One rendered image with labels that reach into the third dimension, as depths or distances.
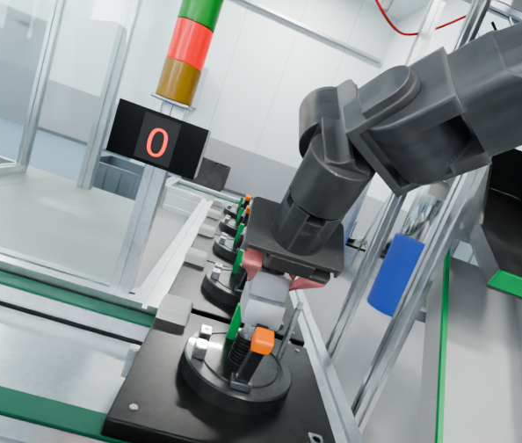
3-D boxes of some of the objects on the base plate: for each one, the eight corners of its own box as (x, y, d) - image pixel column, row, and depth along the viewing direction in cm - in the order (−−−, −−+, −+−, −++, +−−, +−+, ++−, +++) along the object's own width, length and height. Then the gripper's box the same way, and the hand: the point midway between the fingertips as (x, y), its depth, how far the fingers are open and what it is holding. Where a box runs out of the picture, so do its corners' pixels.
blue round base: (416, 325, 127) (450, 254, 122) (374, 312, 125) (408, 239, 120) (397, 306, 142) (426, 241, 137) (360, 294, 140) (388, 228, 135)
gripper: (260, 204, 30) (221, 294, 42) (373, 240, 31) (305, 318, 43) (271, 154, 35) (232, 247, 46) (369, 187, 36) (308, 270, 47)
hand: (270, 278), depth 44 cm, fingers closed on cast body, 4 cm apart
